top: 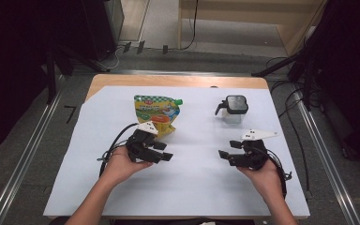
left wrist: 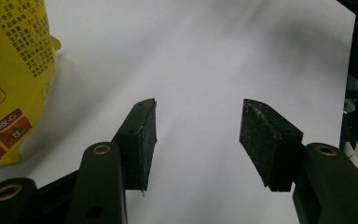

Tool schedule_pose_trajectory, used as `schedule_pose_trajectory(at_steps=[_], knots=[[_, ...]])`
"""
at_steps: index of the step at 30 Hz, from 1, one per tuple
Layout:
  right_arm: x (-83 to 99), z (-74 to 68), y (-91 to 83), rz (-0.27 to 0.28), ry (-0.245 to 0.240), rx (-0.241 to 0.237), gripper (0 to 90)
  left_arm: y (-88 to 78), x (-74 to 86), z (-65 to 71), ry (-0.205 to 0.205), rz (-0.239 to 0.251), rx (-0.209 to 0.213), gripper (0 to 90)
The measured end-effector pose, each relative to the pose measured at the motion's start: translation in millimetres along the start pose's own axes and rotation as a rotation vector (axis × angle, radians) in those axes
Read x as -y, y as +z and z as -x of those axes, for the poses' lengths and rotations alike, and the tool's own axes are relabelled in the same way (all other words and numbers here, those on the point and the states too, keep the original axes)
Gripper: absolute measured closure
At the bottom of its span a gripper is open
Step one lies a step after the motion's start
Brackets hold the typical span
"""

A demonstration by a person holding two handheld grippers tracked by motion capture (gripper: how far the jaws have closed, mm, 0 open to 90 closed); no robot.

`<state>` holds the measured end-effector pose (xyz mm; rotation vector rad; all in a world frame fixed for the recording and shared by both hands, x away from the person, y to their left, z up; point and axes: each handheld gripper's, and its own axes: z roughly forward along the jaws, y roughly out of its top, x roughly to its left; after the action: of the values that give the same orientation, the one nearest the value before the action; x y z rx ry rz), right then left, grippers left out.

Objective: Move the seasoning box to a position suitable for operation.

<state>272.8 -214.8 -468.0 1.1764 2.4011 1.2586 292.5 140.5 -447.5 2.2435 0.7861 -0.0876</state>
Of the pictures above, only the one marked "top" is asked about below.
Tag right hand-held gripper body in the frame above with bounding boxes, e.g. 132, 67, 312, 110
228, 128, 279, 172

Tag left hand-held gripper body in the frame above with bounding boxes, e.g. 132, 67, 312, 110
126, 121, 163, 164

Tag yellow green spout pouch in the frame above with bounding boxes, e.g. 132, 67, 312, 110
133, 94, 184, 139

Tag clear jar with black lid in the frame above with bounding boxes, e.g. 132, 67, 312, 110
214, 95, 249, 125

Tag person's left hand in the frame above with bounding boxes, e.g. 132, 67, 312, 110
101, 145, 155, 188

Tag person's right hand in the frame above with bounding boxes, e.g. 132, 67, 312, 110
237, 159, 284, 202

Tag black metal stand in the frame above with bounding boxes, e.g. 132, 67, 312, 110
250, 51, 315, 111

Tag black cabinet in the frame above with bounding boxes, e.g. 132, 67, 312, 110
80, 0, 126, 62

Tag dark curtain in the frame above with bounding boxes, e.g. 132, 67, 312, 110
303, 0, 360, 170
0, 0, 90, 158

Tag light wooden shelf unit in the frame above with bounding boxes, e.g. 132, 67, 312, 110
177, 0, 330, 58

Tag left hand-held gripper cable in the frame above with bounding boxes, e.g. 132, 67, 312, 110
97, 122, 139, 178

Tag hand-held gripper cable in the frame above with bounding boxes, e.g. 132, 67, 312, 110
97, 122, 139, 178
263, 146, 293, 200

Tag right hand-held gripper cable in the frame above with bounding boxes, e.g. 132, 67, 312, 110
263, 146, 293, 200

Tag black floor cables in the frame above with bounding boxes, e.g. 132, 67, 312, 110
263, 55, 312, 192

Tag metal floor rail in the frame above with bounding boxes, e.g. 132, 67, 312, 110
0, 74, 66, 225
292, 90, 360, 225

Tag white floor cable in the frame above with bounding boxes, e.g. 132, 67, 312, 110
104, 46, 122, 70

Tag black hanging cable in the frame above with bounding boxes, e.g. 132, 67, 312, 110
180, 0, 200, 52

